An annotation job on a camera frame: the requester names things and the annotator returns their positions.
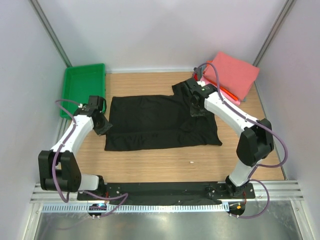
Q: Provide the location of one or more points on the black t shirt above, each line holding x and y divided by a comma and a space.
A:
146, 122

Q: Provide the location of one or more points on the folded salmon pink t shirt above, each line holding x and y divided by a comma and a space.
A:
236, 76

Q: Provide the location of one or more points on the white slotted cable duct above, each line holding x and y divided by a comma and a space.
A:
99, 208

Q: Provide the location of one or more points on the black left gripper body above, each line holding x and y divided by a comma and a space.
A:
102, 120

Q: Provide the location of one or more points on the right aluminium corner post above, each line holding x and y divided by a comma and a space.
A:
279, 21

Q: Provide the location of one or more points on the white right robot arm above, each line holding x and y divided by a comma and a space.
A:
255, 143

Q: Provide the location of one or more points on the aluminium corner post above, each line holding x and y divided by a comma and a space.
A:
279, 21
50, 31

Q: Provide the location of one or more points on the folded light pink t shirt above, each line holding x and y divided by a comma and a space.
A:
203, 83

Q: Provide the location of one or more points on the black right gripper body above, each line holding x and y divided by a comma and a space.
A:
198, 106

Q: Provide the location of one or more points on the folded grey t shirt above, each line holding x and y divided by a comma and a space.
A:
199, 71

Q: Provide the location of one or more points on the left aluminium corner post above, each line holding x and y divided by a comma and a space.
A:
50, 31

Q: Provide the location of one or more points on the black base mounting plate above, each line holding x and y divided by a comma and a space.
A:
160, 190

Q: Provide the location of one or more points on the aluminium frame rail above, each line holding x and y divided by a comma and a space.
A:
279, 190

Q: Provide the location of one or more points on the folded orange t shirt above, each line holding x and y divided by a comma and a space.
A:
230, 96

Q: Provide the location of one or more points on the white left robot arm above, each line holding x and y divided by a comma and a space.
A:
58, 168

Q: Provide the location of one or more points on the green plastic bin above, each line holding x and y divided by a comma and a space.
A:
80, 82

